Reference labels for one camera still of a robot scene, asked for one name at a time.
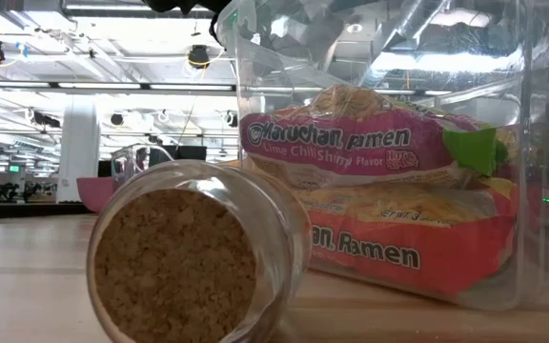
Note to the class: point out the lime chili shrimp ramen packet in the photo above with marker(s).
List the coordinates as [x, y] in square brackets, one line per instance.
[331, 143]

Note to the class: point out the orange ramen packet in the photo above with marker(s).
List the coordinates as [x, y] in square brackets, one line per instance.
[398, 267]

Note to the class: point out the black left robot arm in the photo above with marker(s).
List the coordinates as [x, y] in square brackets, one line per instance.
[184, 5]

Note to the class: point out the black monitor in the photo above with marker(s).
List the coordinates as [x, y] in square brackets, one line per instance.
[184, 153]

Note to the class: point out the long ceiling light strip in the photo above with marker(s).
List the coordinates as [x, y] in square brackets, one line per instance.
[98, 86]

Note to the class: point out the low clear plastic bin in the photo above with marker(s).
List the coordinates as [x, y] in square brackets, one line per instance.
[129, 162]

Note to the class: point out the white pillar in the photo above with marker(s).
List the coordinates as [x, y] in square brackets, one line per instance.
[79, 152]

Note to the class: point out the pink bowl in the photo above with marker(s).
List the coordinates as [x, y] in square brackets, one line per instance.
[95, 193]

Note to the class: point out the glass jar with cork lid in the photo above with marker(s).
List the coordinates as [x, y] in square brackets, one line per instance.
[174, 267]

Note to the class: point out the tall clear plastic bin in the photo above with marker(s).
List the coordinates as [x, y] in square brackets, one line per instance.
[541, 276]

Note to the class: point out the black table frame rail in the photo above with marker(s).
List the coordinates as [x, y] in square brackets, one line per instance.
[26, 211]

